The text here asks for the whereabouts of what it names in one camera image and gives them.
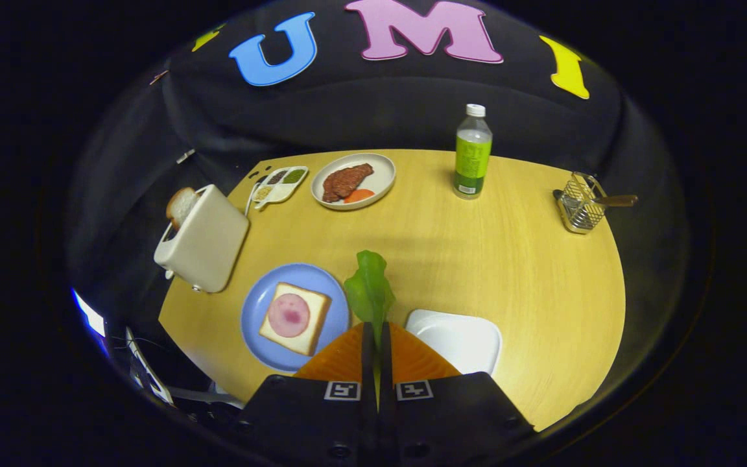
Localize blue round plate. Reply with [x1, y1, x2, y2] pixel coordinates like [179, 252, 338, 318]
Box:
[241, 263, 351, 372]

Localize brown meat piece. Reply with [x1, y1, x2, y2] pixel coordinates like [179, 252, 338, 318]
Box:
[322, 163, 374, 203]

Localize pink ham slice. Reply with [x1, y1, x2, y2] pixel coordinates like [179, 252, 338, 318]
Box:
[268, 293, 311, 338]

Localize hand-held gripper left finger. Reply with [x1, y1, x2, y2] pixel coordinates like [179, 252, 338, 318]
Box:
[234, 322, 378, 467]

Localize white toaster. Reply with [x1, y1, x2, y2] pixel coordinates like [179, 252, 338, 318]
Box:
[154, 184, 250, 294]

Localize white round plate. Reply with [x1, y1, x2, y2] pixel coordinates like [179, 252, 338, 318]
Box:
[311, 153, 396, 211]

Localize white square plate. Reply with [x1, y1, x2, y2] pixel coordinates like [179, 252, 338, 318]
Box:
[405, 309, 503, 377]

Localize white divided bean tray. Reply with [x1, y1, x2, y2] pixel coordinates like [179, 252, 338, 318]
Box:
[254, 166, 309, 211]

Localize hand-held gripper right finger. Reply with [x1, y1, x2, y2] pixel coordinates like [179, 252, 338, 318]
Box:
[379, 322, 536, 467]

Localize black backdrop cloth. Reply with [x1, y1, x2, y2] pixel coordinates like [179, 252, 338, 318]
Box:
[69, 0, 685, 364]

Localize white bread slice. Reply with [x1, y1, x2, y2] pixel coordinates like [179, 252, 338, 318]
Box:
[259, 282, 332, 357]

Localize toasted bread slice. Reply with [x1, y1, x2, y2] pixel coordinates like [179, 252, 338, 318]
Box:
[166, 187, 199, 230]

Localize metal wire basket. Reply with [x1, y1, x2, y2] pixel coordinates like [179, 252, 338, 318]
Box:
[556, 172, 606, 234]

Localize green lettuce leaf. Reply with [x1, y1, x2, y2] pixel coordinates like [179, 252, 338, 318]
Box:
[344, 250, 396, 409]

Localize green label water bottle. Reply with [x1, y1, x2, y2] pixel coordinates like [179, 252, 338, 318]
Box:
[453, 104, 493, 200]

